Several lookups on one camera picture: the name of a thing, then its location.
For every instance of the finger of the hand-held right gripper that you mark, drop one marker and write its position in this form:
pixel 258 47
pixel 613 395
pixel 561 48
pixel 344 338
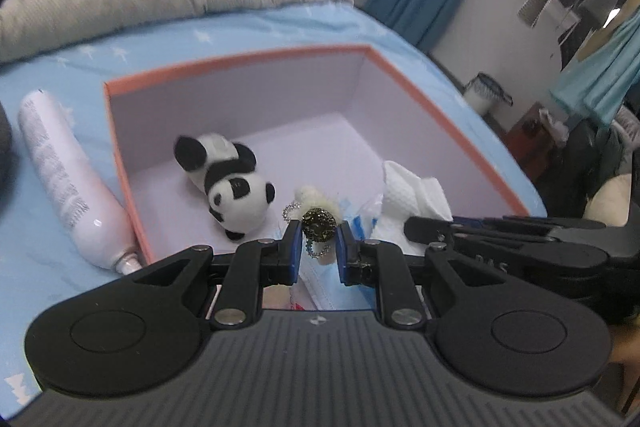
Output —
pixel 560 226
pixel 475 238

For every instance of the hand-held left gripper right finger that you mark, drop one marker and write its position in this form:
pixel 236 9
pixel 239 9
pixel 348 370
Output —
pixel 346 257

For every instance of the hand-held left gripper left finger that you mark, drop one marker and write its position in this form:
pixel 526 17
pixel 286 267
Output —
pixel 293 254

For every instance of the blue face mask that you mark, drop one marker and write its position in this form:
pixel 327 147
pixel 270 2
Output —
pixel 325 292

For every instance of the white tissue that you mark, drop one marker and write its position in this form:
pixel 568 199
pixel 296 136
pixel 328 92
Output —
pixel 410 197

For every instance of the small panda plush toy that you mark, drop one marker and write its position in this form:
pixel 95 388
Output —
pixel 235 192

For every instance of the orange cardboard box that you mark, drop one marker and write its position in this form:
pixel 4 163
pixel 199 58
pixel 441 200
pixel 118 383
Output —
pixel 310 107

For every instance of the cream cushion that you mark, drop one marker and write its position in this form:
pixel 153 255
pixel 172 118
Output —
pixel 612 202

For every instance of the brown stool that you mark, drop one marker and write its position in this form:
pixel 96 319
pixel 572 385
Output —
pixel 530 142

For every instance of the white trash bin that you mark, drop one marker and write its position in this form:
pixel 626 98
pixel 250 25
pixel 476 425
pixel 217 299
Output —
pixel 482 94

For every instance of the light blue hanging garment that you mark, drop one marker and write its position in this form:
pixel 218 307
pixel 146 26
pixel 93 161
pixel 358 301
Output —
pixel 600 72

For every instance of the blue tree-print bedsheet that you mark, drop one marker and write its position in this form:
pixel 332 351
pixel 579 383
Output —
pixel 60 307

